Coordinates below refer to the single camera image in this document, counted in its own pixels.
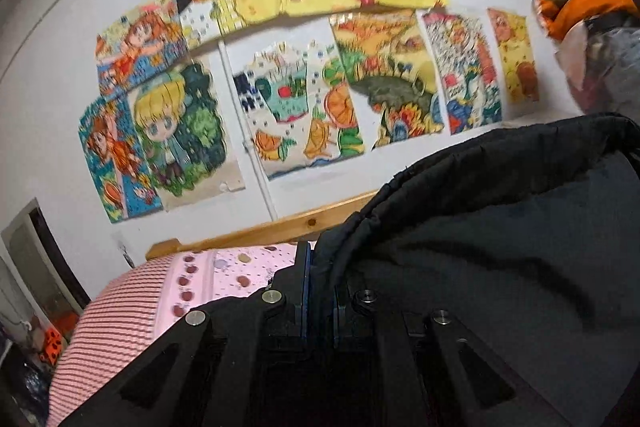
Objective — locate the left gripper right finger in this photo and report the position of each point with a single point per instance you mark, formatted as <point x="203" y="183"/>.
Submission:
<point x="395" y="367"/>

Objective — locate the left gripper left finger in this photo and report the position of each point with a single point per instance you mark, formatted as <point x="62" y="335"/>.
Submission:
<point x="198" y="372"/>

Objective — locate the black puffer jacket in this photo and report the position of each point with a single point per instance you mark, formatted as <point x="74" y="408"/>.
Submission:
<point x="531" y="237"/>

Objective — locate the pink apple print duvet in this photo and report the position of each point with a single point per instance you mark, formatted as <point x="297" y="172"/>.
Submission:
<point x="194" y="279"/>

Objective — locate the red checkered pink pillow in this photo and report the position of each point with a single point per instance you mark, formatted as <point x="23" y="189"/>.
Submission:
<point x="113" y="330"/>

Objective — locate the swimming girl blue drawing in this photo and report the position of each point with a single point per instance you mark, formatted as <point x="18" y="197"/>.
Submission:
<point x="116" y="162"/>

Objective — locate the blond boy drawing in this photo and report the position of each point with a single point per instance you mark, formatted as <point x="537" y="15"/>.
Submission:
<point x="184" y="139"/>

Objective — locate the oranges and drink drawing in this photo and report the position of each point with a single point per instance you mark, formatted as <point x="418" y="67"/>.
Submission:
<point x="298" y="107"/>

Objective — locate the landscape with flowers drawing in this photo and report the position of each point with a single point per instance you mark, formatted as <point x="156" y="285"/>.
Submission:
<point x="386" y="60"/>

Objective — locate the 2024 dragon drawing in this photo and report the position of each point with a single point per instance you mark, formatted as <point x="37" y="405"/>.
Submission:
<point x="466" y="72"/>

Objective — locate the orange haired girl drawing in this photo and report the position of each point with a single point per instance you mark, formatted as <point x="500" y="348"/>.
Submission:
<point x="141" y="44"/>

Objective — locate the yellow bear and chick drawing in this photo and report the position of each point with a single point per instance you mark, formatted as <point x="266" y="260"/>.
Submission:
<point x="516" y="55"/>

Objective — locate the orange blanket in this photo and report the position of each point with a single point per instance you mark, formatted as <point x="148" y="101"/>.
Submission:
<point x="558" y="17"/>

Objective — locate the wooden bed frame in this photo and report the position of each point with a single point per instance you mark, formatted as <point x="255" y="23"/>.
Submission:
<point x="310" y="223"/>

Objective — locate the grey wall panel door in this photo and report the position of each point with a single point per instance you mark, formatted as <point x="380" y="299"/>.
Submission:
<point x="42" y="268"/>

